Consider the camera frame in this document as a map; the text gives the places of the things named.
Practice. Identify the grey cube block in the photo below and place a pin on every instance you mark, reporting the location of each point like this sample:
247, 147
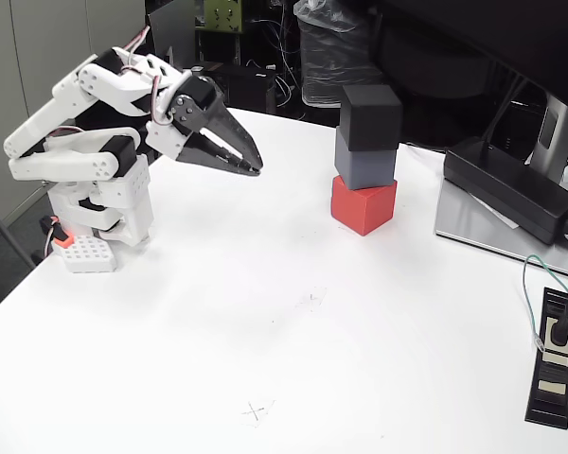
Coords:
367, 168

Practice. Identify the black cube block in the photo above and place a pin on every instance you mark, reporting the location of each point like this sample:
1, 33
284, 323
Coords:
371, 123

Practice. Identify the silver metal pole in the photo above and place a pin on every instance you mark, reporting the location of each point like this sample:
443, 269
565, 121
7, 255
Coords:
194, 71

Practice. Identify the black desktop box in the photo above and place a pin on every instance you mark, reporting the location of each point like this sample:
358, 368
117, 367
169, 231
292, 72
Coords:
251, 90

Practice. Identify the black computer tower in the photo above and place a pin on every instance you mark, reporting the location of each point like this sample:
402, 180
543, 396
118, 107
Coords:
168, 28

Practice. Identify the green metal board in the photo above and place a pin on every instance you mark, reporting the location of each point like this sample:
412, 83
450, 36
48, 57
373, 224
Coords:
222, 14

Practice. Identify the plastic-wrapped black bin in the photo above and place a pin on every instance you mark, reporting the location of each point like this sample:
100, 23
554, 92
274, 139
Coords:
341, 61

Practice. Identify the red cube block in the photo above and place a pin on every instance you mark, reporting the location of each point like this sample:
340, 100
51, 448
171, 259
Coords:
369, 210

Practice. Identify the black monitor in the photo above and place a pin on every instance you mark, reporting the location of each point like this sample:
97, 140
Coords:
478, 28

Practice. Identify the black power adapter brick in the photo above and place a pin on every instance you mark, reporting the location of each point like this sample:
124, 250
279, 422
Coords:
506, 189

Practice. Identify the black power plug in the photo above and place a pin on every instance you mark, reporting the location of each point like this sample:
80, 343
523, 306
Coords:
558, 331

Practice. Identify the black power strip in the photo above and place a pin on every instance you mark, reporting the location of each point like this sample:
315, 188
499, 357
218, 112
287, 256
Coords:
551, 397

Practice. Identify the silver monitor base plate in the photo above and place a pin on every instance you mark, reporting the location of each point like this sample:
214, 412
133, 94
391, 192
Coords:
459, 222

